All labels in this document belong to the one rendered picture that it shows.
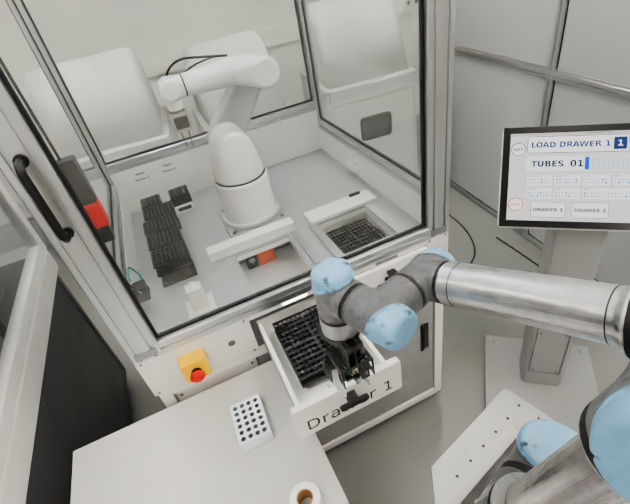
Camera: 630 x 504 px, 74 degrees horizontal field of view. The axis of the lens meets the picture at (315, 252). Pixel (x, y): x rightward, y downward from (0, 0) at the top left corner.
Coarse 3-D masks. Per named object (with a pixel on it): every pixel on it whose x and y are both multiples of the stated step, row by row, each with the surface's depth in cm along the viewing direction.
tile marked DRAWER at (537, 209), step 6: (534, 204) 127; (540, 204) 126; (546, 204) 126; (552, 204) 125; (558, 204) 125; (564, 204) 124; (534, 210) 127; (540, 210) 126; (546, 210) 126; (552, 210) 125; (558, 210) 125; (564, 210) 124; (534, 216) 127; (540, 216) 126; (546, 216) 126; (552, 216) 125; (558, 216) 125; (564, 216) 124
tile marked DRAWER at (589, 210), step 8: (576, 208) 123; (584, 208) 122; (592, 208) 122; (600, 208) 121; (608, 208) 120; (576, 216) 123; (584, 216) 122; (592, 216) 122; (600, 216) 121; (608, 216) 120
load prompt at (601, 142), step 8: (536, 136) 127; (544, 136) 126; (552, 136) 126; (560, 136) 125; (568, 136) 124; (576, 136) 124; (584, 136) 123; (592, 136) 122; (600, 136) 122; (608, 136) 121; (616, 136) 120; (624, 136) 120; (528, 144) 128; (536, 144) 127; (544, 144) 126; (552, 144) 126; (560, 144) 125; (568, 144) 124; (576, 144) 124; (584, 144) 123; (592, 144) 122; (600, 144) 122; (608, 144) 121; (616, 144) 120; (624, 144) 120; (528, 152) 128; (536, 152) 127; (544, 152) 126; (552, 152) 126; (560, 152) 125; (568, 152) 124; (576, 152) 123
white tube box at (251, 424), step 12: (252, 396) 115; (240, 408) 112; (252, 408) 112; (240, 420) 111; (252, 420) 110; (264, 420) 108; (240, 432) 107; (252, 432) 106; (264, 432) 106; (240, 444) 104; (252, 444) 106
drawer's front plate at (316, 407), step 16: (384, 368) 100; (400, 368) 102; (352, 384) 98; (368, 384) 100; (384, 384) 103; (400, 384) 106; (320, 400) 96; (336, 400) 98; (368, 400) 104; (304, 416) 96; (320, 416) 99; (304, 432) 100
